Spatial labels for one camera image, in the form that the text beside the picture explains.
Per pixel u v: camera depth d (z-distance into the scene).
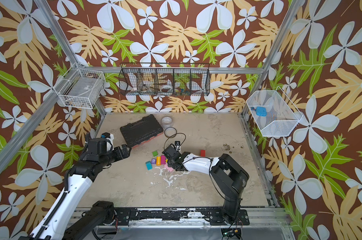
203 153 0.95
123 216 0.75
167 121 1.15
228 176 0.47
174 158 0.70
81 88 0.86
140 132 1.05
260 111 0.86
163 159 0.94
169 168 0.88
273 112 0.83
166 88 0.99
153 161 0.93
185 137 0.78
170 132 1.09
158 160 0.93
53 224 0.40
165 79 0.98
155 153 0.99
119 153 0.68
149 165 0.91
